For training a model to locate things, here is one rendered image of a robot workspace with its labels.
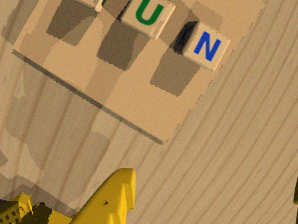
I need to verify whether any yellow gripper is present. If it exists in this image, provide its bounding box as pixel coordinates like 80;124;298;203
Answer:
69;168;135;224

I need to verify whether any tan mat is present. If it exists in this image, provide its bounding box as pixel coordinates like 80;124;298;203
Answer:
13;0;266;143

